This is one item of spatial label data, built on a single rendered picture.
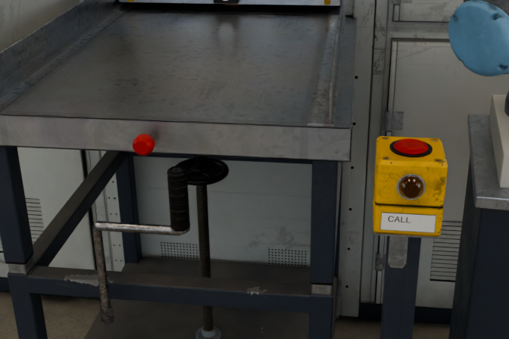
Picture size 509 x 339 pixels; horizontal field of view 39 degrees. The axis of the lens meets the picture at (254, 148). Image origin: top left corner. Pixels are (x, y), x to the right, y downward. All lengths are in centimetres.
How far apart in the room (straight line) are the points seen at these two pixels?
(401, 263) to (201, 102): 44
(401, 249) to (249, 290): 41
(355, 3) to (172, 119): 73
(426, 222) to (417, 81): 90
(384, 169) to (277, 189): 106
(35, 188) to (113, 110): 92
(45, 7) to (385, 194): 106
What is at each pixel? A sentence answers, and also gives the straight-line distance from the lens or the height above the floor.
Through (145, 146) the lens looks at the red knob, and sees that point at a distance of 109.
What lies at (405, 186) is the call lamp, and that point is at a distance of 85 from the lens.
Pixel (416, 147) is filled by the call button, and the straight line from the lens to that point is 88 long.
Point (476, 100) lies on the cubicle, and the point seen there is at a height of 66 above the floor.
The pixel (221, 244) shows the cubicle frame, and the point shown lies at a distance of 201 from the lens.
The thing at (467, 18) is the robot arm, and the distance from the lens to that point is 111.
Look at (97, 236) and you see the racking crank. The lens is 121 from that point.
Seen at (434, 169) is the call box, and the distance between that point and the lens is 86.
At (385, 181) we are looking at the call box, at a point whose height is 87.
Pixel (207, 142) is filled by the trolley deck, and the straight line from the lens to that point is 112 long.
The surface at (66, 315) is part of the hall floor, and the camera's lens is 217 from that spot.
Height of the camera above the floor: 125
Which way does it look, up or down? 24 degrees down
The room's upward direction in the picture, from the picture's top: 1 degrees counter-clockwise
